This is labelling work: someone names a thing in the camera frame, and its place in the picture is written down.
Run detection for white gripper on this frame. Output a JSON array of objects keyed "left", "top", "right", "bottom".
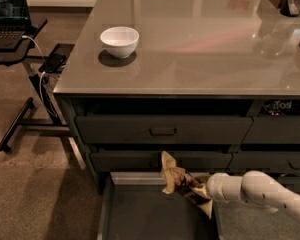
[{"left": 191, "top": 173, "right": 228, "bottom": 203}]

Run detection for brown chip bag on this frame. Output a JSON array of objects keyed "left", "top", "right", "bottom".
[{"left": 161, "top": 151, "right": 213, "bottom": 219}]

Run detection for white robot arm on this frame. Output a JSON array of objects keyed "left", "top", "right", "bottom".
[{"left": 191, "top": 171, "right": 300, "bottom": 223}]

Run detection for middle right drawer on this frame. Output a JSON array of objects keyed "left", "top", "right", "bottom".
[{"left": 228, "top": 152, "right": 300, "bottom": 174}]

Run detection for open bottom left drawer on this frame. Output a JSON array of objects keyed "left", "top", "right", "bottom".
[{"left": 97, "top": 172, "right": 224, "bottom": 240}]

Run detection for top right drawer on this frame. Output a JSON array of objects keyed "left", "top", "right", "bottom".
[{"left": 243, "top": 116, "right": 300, "bottom": 144}]

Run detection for bottom right drawer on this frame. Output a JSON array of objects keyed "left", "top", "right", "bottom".
[{"left": 278, "top": 176, "right": 300, "bottom": 193}]

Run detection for middle left drawer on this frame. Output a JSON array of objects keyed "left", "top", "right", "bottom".
[{"left": 90, "top": 151, "right": 232, "bottom": 172}]

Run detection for snack bag in drawer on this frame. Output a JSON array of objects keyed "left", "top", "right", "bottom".
[{"left": 261, "top": 100, "right": 300, "bottom": 116}]

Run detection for top left drawer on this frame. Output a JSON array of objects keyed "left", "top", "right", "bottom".
[{"left": 75, "top": 115, "right": 252, "bottom": 144}]

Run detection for dark grey cabinet island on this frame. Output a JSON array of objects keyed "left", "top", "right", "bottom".
[{"left": 54, "top": 0, "right": 300, "bottom": 187}]

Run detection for white ceramic bowl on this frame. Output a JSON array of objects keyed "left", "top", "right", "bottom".
[{"left": 100, "top": 26, "right": 139, "bottom": 59}]

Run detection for black smartphone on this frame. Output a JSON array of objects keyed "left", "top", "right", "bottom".
[{"left": 39, "top": 54, "right": 66, "bottom": 74}]

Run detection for black laptop stand table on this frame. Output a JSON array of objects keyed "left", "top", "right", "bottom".
[{"left": 0, "top": 16, "right": 76, "bottom": 153}]

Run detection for black laptop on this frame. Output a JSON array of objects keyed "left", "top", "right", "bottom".
[{"left": 0, "top": 0, "right": 31, "bottom": 39}]

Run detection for white charging cable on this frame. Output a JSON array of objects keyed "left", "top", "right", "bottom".
[{"left": 21, "top": 34, "right": 59, "bottom": 118}]

